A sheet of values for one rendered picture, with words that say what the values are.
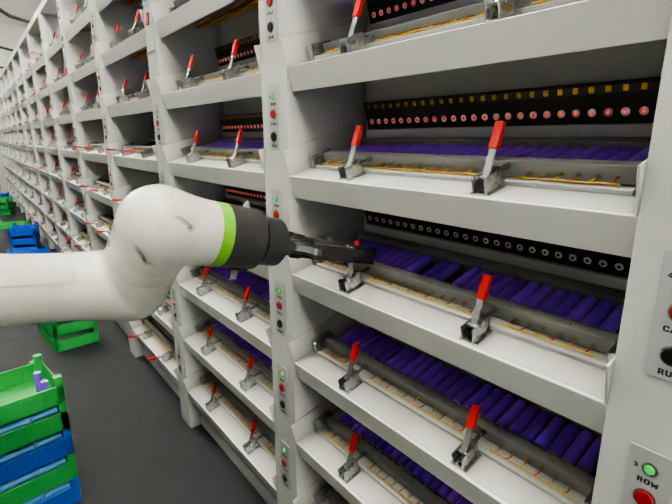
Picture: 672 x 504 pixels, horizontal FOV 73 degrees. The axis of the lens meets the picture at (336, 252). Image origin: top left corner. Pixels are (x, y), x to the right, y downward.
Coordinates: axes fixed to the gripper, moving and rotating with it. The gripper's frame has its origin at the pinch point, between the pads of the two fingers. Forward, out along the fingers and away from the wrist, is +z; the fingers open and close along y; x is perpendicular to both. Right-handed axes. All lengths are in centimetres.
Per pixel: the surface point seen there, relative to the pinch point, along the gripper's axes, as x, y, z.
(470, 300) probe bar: -2.4, 22.5, 4.5
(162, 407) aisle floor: -81, -106, 14
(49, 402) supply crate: -58, -73, -31
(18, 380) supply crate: -60, -92, -36
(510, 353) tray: -6.8, 32.4, 0.4
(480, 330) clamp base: -5.3, 27.6, 0.3
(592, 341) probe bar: -2.7, 39.8, 4.6
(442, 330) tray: -7.2, 22.1, -0.2
